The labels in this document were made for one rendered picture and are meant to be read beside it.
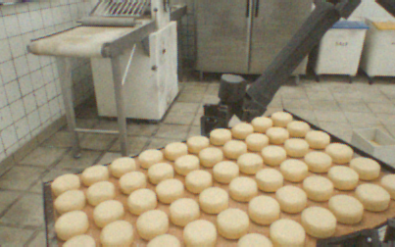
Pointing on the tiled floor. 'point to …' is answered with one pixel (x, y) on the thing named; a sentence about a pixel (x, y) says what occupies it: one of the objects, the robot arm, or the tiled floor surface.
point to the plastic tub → (376, 144)
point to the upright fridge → (245, 34)
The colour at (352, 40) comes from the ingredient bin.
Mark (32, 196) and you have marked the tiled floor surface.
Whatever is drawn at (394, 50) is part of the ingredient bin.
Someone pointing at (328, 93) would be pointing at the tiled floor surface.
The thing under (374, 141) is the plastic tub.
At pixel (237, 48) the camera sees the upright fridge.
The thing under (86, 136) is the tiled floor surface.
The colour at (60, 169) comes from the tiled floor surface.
